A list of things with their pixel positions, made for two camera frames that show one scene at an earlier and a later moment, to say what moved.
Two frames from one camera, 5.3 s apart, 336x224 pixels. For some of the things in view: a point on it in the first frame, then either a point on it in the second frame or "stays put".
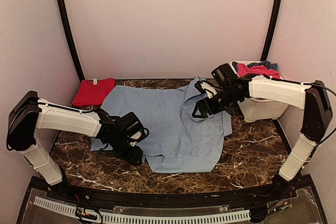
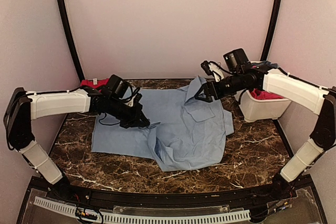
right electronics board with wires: [275, 206] stays put
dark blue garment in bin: [272, 66] stays put
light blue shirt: [177, 142] stays put
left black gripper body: [119, 148] → [128, 117]
